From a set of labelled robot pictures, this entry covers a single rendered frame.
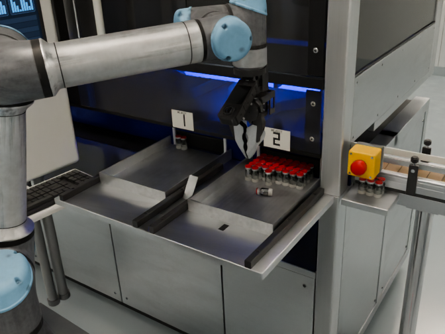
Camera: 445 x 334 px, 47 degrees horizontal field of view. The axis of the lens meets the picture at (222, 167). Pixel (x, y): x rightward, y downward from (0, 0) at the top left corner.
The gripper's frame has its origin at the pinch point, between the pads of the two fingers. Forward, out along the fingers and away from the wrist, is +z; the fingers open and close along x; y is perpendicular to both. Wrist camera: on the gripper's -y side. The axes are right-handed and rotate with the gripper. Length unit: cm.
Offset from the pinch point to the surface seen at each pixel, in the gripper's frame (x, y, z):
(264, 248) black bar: -8.0, -6.1, 19.6
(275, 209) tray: -0.4, 13.1, 21.3
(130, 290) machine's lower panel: 78, 28, 91
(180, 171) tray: 36.8, 19.5, 21.3
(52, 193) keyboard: 70, -4, 27
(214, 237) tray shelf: 6.4, -5.9, 21.6
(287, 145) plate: 3.5, 27.4, 8.8
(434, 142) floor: 13, 295, 109
